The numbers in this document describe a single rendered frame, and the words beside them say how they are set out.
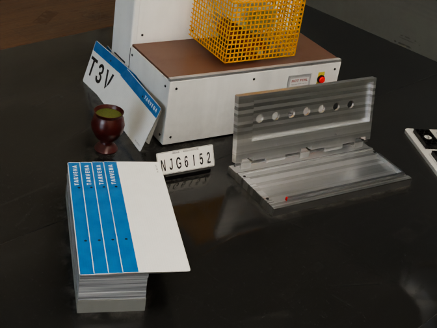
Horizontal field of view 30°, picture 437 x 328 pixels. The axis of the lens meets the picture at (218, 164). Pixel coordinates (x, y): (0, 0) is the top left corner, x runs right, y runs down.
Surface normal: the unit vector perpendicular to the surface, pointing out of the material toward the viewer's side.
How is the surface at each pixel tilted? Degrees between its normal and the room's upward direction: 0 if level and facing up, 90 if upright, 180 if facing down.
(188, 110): 90
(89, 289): 90
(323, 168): 0
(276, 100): 79
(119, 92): 69
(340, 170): 0
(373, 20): 90
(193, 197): 0
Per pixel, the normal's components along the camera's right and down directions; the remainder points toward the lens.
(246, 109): 0.52, 0.32
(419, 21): -0.69, 0.28
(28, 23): 0.14, -0.85
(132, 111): -0.78, -0.19
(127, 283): 0.21, 0.52
